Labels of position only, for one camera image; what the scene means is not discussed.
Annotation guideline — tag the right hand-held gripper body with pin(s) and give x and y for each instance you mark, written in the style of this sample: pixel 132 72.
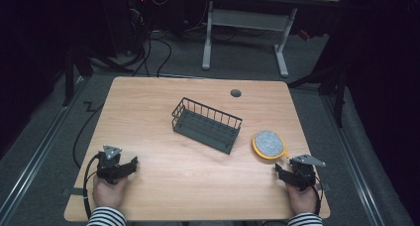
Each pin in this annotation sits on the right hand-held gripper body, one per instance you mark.
pixel 302 174

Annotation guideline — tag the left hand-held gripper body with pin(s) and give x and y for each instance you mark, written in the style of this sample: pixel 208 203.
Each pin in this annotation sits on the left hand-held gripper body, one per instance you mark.
pixel 109 168

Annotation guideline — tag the person's left hand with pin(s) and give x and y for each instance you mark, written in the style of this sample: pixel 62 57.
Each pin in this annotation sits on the person's left hand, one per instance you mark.
pixel 108 193

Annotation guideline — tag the person's right hand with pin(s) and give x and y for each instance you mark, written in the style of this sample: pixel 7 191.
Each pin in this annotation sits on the person's right hand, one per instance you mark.
pixel 301 199

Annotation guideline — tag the round yellow scrubbing sponge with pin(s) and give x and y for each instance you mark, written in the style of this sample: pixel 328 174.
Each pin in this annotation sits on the round yellow scrubbing sponge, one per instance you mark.
pixel 269 144

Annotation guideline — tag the grey table grommet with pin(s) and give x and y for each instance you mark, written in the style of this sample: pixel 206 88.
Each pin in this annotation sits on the grey table grommet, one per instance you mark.
pixel 235 93

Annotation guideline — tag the black metal stand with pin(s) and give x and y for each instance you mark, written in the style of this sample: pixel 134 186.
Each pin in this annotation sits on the black metal stand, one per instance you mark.
pixel 71 74
pixel 333 84

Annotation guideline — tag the white-framed desk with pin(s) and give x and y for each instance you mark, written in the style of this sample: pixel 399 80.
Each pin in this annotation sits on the white-framed desk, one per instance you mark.
pixel 246 19

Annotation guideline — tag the metal floor rail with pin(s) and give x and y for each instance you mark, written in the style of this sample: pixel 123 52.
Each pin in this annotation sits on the metal floor rail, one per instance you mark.
pixel 36 153
pixel 355 160

